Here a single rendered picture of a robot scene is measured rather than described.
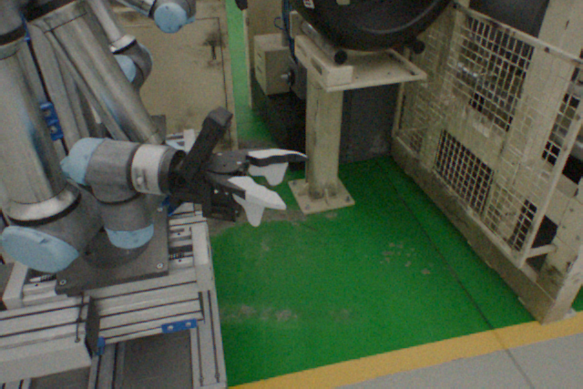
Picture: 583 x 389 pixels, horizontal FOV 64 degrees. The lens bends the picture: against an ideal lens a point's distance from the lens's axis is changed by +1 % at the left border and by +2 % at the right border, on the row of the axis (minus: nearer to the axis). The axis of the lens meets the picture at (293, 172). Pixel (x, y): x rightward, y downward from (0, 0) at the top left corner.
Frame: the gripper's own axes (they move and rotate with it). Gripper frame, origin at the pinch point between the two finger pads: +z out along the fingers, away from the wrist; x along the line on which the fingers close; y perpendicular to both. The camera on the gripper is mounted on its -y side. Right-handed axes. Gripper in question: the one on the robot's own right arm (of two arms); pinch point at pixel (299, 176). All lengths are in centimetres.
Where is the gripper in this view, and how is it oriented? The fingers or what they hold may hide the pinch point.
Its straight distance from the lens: 65.3
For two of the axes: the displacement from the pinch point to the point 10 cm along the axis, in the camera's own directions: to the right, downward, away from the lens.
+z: 9.8, 1.3, -1.8
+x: -2.1, 4.5, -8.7
